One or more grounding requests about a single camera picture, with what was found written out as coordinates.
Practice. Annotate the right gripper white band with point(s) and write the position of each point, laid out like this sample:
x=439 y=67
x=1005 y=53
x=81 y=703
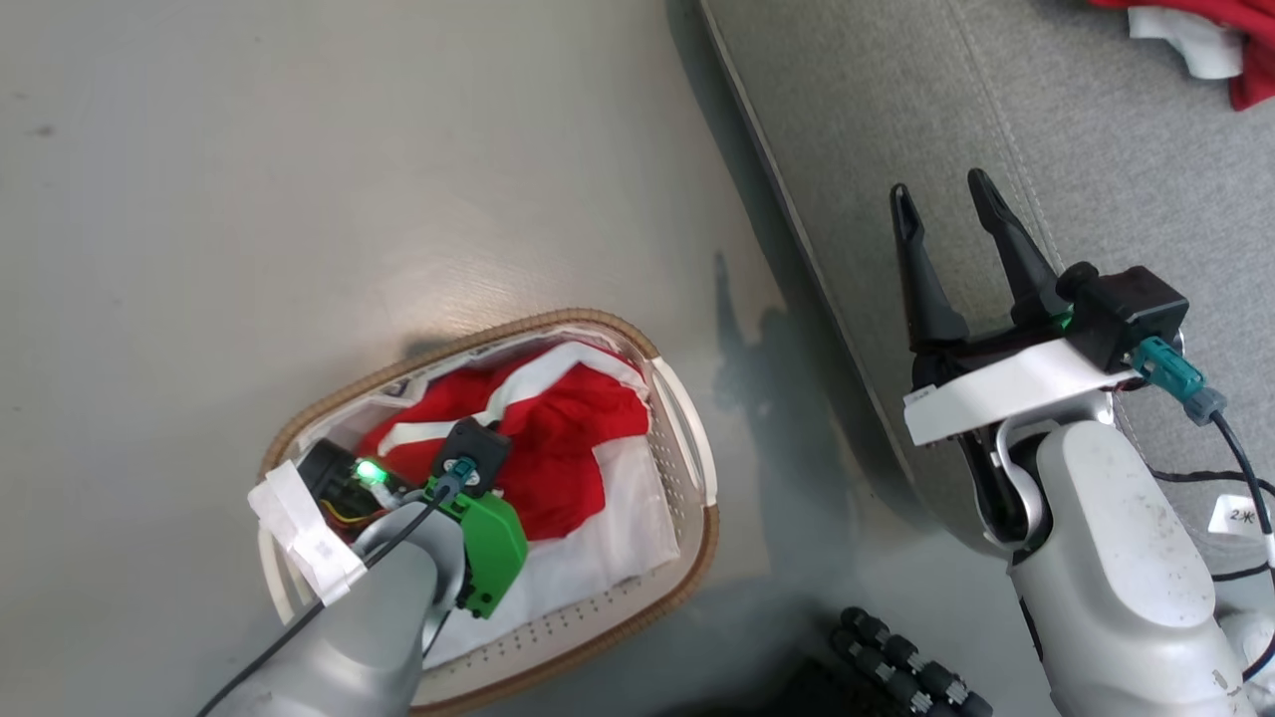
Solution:
x=1006 y=383

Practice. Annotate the left gripper green white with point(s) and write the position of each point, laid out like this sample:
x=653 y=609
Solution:
x=339 y=478

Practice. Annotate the white cloth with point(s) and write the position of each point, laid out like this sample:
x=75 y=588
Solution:
x=608 y=538

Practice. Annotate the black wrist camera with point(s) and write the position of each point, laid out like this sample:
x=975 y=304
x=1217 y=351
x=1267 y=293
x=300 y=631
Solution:
x=1136 y=309
x=478 y=448

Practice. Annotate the wicker-rimmed white laundry basket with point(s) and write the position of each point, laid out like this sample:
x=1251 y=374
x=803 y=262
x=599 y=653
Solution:
x=598 y=622

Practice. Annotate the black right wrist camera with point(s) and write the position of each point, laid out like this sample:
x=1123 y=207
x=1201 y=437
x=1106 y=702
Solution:
x=1136 y=309

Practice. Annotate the grey fabric sofa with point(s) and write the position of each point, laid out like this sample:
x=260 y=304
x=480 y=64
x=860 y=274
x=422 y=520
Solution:
x=877 y=119

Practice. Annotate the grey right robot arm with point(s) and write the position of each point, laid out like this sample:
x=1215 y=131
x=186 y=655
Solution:
x=1116 y=558

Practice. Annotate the red and white garment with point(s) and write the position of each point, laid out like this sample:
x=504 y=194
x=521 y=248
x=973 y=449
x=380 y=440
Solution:
x=1257 y=85

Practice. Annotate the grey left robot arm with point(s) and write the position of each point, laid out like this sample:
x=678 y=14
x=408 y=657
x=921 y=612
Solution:
x=369 y=637

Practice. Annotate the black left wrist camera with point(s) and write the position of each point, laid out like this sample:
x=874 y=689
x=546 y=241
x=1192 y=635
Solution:
x=478 y=448

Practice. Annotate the red garment with white bands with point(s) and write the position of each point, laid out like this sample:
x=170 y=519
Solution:
x=568 y=448

